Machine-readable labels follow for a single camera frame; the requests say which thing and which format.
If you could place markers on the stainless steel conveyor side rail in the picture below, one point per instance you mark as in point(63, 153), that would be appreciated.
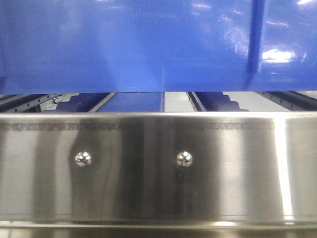
point(253, 175)

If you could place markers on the right chrome dome bolt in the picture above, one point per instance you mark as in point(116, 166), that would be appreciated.
point(184, 159)

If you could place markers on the chrome dome bolt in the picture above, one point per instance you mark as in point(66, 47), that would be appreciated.
point(83, 159)
point(184, 159)

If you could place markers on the left chrome dome bolt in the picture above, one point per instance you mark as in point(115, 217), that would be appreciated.
point(83, 159)

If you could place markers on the blue conveyor belt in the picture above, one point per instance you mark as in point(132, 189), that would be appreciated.
point(135, 102)

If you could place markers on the large blue plastic bin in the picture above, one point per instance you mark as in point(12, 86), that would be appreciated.
point(77, 46)

